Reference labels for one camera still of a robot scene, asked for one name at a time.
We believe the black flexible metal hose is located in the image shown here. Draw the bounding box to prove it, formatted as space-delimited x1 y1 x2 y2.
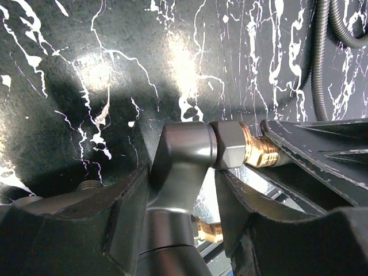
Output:
310 0 368 121

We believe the grey faucet valve fitting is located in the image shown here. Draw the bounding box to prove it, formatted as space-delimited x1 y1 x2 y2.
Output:
11 120 284 276

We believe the black marble pattern mat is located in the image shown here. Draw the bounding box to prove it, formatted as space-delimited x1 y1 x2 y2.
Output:
1 1 316 204

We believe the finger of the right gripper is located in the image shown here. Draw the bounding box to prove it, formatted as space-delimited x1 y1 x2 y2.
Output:
227 163 354 216
260 118 367 206

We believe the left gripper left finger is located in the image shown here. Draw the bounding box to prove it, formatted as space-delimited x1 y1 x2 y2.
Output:
1 165 150 275

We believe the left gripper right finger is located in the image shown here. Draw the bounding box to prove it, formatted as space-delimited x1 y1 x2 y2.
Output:
215 171 367 275

